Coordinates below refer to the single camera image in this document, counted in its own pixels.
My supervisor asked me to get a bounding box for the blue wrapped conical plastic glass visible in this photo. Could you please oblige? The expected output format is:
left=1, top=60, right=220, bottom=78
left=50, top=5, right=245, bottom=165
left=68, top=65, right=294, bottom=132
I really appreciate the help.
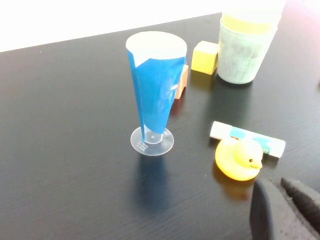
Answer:
left=124, top=31, right=188, bottom=157

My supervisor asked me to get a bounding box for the white green glue stick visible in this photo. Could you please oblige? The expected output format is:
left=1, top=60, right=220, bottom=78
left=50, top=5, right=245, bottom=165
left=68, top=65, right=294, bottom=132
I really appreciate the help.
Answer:
left=209, top=121, right=286, bottom=160

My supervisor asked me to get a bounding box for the yellow rubber duck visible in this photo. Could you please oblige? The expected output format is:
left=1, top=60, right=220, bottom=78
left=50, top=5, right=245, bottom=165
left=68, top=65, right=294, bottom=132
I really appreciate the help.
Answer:
left=214, top=137, right=264, bottom=181

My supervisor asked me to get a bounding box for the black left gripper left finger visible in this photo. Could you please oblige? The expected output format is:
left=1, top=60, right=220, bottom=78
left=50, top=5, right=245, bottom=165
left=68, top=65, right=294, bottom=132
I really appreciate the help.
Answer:
left=249, top=179, right=274, bottom=240

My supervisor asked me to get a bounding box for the green plastic cup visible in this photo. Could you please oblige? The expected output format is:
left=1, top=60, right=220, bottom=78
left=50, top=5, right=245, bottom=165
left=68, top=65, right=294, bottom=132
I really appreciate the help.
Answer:
left=216, top=18, right=279, bottom=85

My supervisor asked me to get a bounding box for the yellow plastic cup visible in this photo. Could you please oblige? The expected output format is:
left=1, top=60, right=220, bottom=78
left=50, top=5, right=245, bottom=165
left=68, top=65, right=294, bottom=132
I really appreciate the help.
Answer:
left=221, top=13, right=276, bottom=35

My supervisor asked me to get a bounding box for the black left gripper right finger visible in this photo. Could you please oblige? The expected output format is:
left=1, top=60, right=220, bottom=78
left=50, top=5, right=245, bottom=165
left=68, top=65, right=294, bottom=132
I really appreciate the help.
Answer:
left=279, top=176, right=320, bottom=240

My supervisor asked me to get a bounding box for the orange cube block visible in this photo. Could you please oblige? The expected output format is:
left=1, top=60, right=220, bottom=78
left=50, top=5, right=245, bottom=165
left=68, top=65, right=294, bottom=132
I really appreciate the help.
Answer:
left=173, top=64, right=190, bottom=100

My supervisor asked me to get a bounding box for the small yellow cube block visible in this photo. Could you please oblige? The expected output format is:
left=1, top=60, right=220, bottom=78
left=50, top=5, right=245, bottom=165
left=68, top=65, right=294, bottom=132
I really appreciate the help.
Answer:
left=191, top=40, right=220, bottom=76

